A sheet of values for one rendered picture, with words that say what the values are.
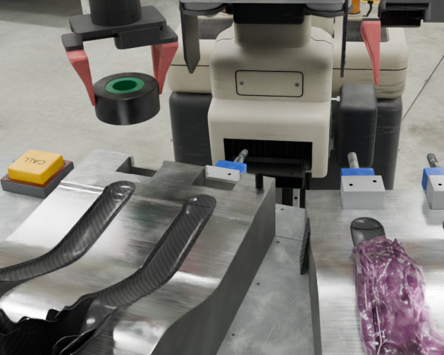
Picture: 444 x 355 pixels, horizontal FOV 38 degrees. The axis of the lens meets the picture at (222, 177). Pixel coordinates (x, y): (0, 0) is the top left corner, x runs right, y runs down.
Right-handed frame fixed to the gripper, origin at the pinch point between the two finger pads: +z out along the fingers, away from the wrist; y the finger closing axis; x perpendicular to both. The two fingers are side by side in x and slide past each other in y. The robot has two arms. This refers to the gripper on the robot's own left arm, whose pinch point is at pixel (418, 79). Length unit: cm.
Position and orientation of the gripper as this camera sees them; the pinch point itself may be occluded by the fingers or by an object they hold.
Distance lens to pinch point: 82.5
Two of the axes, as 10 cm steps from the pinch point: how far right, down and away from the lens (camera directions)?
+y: 9.9, 0.5, -1.6
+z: -0.3, 9.9, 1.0
